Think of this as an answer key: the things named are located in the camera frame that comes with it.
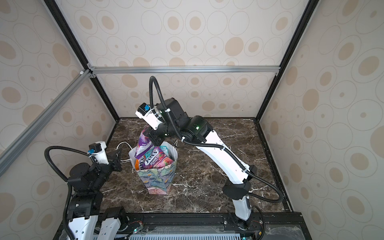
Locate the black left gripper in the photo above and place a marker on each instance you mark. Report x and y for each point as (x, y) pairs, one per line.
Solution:
(117, 159)

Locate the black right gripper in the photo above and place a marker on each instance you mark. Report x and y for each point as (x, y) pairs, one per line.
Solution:
(155, 140)

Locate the teal snack packet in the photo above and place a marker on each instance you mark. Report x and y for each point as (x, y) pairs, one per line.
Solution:
(165, 150)

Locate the purple Fox's candy packet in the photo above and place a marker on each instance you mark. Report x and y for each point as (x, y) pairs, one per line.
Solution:
(144, 143)

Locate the pink candy packet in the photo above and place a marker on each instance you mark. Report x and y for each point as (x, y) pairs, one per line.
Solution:
(154, 158)

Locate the white floral paper bag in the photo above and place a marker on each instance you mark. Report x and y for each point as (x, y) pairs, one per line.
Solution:
(157, 181)

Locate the orange snack packet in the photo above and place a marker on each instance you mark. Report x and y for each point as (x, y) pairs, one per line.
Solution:
(137, 165)

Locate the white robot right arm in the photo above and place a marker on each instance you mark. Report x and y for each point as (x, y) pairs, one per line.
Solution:
(200, 133)

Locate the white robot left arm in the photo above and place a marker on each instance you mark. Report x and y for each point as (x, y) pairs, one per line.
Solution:
(85, 206)

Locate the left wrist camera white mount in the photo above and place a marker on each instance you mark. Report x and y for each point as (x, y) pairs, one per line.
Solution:
(97, 152)

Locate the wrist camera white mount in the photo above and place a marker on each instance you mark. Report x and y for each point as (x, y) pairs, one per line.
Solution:
(149, 115)
(97, 152)

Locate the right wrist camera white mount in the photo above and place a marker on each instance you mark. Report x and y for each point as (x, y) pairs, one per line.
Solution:
(149, 115)

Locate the silver rear aluminium rail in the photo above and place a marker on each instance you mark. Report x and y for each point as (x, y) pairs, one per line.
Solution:
(184, 70)

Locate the silver aluminium rail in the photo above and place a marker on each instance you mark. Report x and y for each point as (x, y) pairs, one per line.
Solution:
(28, 135)
(184, 70)

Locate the silver left aluminium rail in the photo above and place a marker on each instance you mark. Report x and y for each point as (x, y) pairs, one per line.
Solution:
(28, 135)

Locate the black left corner post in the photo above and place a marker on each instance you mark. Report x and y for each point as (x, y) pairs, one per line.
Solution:
(77, 49)

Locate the black corner post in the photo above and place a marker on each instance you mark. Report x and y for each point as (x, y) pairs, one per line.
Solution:
(302, 25)
(77, 49)

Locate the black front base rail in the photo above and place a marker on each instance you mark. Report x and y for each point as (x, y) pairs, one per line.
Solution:
(189, 226)

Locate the black right corner post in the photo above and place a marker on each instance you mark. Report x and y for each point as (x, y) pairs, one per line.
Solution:
(302, 25)

